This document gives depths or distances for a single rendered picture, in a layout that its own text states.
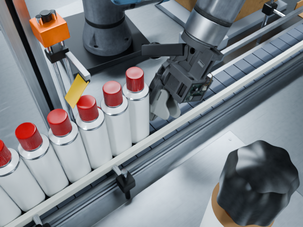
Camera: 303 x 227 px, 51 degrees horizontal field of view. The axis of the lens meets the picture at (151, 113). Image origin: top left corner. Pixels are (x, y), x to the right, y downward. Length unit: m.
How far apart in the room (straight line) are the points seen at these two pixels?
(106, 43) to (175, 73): 0.38
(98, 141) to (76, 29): 0.56
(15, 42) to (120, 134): 0.25
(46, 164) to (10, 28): 0.23
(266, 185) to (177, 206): 0.32
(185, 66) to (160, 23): 0.51
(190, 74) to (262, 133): 0.31
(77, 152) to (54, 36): 0.20
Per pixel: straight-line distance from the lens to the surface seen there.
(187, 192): 0.66
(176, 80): 0.61
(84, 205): 0.69
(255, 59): 0.94
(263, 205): 0.37
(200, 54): 0.59
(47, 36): 0.51
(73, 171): 0.63
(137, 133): 0.67
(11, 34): 0.56
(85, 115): 0.54
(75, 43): 1.02
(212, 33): 0.57
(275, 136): 0.84
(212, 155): 0.71
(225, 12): 0.56
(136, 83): 0.57
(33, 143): 0.53
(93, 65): 0.93
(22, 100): 0.93
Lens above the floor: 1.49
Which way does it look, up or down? 52 degrees down
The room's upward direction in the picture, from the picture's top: straight up
